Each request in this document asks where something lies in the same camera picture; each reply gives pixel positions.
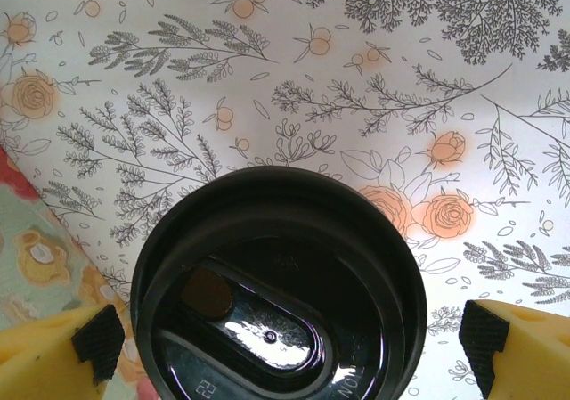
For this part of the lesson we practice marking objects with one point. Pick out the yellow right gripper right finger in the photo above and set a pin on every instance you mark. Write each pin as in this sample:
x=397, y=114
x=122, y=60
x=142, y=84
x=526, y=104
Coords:
x=530, y=355

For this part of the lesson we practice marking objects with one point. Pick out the black plastic cup lid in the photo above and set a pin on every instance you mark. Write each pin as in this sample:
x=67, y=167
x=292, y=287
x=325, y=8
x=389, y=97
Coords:
x=276, y=284

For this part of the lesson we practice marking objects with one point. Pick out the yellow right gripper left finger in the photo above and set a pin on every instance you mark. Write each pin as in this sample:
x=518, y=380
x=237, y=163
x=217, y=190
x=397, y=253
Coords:
x=40, y=355

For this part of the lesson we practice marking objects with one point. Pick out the painted paper gift bag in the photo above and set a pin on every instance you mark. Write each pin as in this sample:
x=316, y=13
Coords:
x=35, y=248

